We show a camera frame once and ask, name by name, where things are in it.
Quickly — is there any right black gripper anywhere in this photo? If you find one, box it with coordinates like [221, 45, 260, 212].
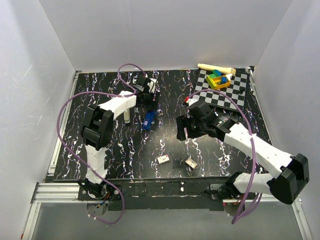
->
[175, 114, 207, 141]

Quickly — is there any blue black stapler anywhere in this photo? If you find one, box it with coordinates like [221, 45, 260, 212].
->
[142, 110, 156, 130]

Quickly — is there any white beige stapler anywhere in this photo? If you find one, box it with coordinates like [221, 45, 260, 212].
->
[123, 109, 131, 124]

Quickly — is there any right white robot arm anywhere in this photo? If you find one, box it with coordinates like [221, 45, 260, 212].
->
[176, 98, 310, 205]

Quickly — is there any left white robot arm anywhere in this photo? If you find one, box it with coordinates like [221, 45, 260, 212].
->
[78, 89, 159, 200]

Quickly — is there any brown staple box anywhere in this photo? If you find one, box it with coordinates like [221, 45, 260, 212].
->
[185, 157, 198, 169]

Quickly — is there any white staple box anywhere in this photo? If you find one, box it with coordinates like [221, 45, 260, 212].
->
[157, 154, 170, 165]

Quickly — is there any yellow toy tray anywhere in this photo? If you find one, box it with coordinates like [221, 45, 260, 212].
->
[205, 74, 233, 90]

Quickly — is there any blue toy block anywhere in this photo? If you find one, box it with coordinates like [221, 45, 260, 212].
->
[220, 76, 227, 85]

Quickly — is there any green toy block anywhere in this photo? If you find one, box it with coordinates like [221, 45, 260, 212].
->
[208, 69, 222, 79]

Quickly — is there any checkered chess board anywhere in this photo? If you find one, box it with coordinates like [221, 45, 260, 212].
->
[190, 68, 251, 114]

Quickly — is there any beige wooden piece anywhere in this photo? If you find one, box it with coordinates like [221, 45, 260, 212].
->
[197, 63, 236, 76]

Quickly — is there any black chess pawn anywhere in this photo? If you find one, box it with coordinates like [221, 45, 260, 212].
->
[239, 87, 245, 95]

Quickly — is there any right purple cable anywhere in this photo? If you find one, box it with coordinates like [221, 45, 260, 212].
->
[186, 89, 263, 225]

